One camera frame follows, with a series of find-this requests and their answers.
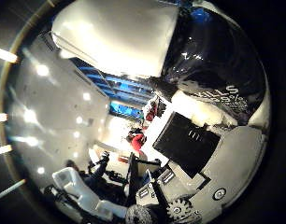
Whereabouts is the black metal stand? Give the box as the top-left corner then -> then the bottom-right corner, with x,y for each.
125,151 -> 163,206

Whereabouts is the person in dark clothes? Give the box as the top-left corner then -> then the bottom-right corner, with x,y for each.
64,150 -> 128,204

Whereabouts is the white moulded chair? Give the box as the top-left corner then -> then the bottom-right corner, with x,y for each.
51,166 -> 128,221

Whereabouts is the person in red top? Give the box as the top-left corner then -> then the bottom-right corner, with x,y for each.
125,128 -> 149,153

